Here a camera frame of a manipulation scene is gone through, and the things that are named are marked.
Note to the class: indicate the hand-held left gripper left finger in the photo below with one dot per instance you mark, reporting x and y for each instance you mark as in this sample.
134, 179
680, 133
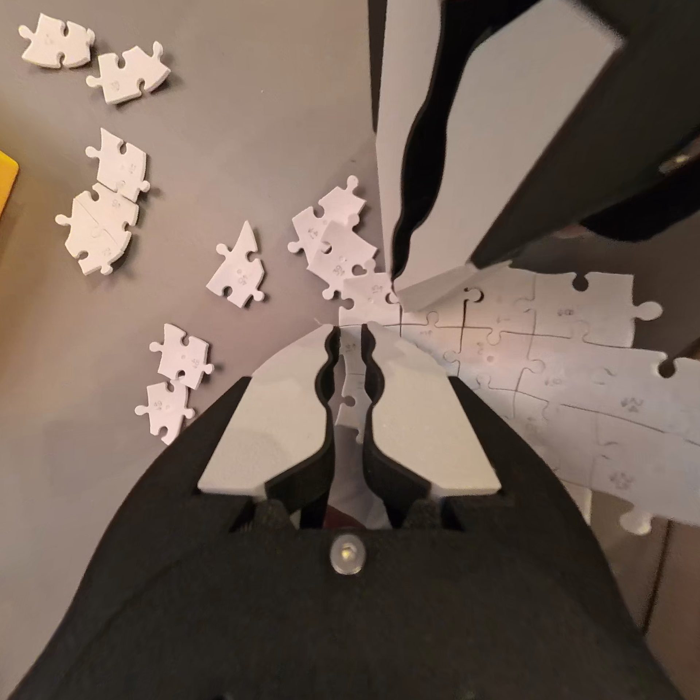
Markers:
262, 437

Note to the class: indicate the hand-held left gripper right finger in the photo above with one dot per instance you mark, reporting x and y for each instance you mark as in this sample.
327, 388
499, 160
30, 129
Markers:
432, 432

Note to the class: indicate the white puzzle pieces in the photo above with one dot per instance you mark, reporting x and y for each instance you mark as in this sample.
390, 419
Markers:
235, 273

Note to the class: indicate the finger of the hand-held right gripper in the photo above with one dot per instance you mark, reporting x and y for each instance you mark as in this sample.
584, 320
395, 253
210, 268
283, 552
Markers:
519, 136
399, 82

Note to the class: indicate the assembled white puzzle section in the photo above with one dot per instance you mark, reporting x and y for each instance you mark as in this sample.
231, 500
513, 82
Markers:
574, 355

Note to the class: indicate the yellow plastic bin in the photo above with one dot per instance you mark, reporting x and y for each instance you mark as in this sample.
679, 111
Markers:
6, 180

